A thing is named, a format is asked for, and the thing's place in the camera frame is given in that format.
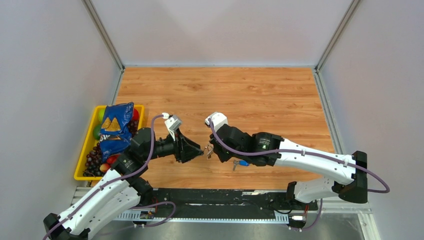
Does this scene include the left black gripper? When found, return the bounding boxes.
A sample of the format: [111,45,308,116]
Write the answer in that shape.
[143,127,204,163]

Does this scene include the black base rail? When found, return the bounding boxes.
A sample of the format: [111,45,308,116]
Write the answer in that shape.
[140,188,319,220]

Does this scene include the lime green fruit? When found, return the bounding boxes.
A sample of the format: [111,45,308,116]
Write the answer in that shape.
[97,108,105,123]

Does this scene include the silver wire keyring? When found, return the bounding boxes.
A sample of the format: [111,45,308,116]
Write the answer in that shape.
[204,143,214,160]

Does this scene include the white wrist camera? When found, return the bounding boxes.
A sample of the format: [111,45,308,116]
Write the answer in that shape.
[204,112,229,133]
[162,112,183,141]

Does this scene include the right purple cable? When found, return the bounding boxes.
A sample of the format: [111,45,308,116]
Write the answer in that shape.
[207,117,391,232]

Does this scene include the green apple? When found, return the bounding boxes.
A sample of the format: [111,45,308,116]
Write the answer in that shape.
[92,123,102,141]

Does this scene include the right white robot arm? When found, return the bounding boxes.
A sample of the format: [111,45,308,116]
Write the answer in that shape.
[206,120,368,209]

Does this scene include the red apple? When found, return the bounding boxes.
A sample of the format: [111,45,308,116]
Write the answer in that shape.
[131,108,140,122]

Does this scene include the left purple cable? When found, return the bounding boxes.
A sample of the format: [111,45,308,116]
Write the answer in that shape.
[41,113,177,240]

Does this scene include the purple grape bunch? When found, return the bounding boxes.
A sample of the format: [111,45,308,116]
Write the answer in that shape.
[81,120,139,177]

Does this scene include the red peach fruits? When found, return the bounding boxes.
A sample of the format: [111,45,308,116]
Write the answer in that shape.
[99,154,120,173]

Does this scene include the blue chips bag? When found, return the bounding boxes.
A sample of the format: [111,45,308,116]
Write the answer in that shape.
[99,102,134,163]

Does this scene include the yellow plastic tray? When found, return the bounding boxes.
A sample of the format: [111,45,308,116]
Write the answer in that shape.
[74,104,147,182]

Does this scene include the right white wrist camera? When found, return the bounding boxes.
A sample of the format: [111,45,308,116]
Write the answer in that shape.
[204,112,229,133]

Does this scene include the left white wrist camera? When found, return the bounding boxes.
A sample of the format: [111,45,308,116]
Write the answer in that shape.
[162,112,183,141]

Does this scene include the blue capped key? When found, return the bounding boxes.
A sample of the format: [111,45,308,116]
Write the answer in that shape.
[232,159,250,171]

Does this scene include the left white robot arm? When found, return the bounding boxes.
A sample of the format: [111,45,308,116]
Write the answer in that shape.
[43,127,204,240]

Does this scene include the purple cable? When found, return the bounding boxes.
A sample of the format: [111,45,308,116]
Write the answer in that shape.
[41,113,177,240]
[207,117,391,232]

